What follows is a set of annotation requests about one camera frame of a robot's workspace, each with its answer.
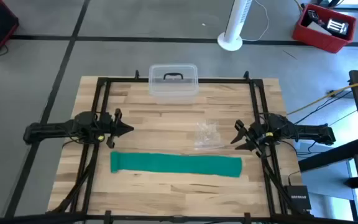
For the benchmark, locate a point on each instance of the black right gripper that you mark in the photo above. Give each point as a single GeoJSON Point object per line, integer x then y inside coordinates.
{"type": "Point", "coordinates": [259, 133]}

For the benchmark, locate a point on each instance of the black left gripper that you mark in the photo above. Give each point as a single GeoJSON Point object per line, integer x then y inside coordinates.
{"type": "Point", "coordinates": [106, 127]}

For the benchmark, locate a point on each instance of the clear plastic zip bag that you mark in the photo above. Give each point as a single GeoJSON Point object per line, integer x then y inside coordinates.
{"type": "Point", "coordinates": [208, 137]}

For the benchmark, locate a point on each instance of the green elastic bandage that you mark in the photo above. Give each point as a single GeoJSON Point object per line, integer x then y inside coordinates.
{"type": "Point", "coordinates": [176, 163]}

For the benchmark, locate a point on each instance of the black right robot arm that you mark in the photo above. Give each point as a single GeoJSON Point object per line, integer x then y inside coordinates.
{"type": "Point", "coordinates": [303, 130]}

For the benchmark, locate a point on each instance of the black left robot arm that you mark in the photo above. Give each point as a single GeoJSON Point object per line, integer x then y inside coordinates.
{"type": "Point", "coordinates": [54, 129]}

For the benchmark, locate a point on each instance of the red plastic bin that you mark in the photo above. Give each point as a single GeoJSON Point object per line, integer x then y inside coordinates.
{"type": "Point", "coordinates": [319, 42]}

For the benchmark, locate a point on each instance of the small black device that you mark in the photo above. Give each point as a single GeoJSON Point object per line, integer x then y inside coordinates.
{"type": "Point", "coordinates": [312, 15]}

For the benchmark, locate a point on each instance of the black device with white stripes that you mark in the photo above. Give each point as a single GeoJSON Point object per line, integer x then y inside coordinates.
{"type": "Point", "coordinates": [337, 26]}

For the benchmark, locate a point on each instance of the black aluminium table frame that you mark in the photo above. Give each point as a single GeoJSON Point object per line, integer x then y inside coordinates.
{"type": "Point", "coordinates": [222, 80]}

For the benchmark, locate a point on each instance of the black Netgear network switch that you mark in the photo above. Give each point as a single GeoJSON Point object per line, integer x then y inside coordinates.
{"type": "Point", "coordinates": [297, 198]}

